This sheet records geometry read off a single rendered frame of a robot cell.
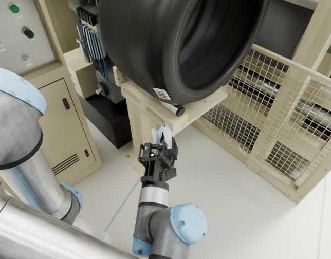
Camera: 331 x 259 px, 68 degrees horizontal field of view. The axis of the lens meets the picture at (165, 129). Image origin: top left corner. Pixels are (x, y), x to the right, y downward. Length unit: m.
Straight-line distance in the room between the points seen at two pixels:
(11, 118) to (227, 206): 1.53
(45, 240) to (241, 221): 1.48
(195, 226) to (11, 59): 1.03
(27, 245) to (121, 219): 1.34
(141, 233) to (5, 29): 0.94
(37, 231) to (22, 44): 0.96
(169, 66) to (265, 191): 1.38
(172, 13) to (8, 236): 0.54
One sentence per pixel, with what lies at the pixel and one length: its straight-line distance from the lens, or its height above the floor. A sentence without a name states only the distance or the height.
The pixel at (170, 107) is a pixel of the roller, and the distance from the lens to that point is 0.96.
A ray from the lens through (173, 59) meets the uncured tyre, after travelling 0.70.
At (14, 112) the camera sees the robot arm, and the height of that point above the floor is 1.32.
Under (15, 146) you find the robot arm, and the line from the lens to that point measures 0.45.
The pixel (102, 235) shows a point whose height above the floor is 0.67.
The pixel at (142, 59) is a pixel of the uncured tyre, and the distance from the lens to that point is 0.70.
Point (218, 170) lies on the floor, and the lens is 1.89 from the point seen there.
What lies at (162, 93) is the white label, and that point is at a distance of 0.76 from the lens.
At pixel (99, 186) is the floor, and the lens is 1.84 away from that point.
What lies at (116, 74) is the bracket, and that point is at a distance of 1.13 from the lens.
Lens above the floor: 1.58
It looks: 49 degrees down
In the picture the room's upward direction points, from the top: straight up
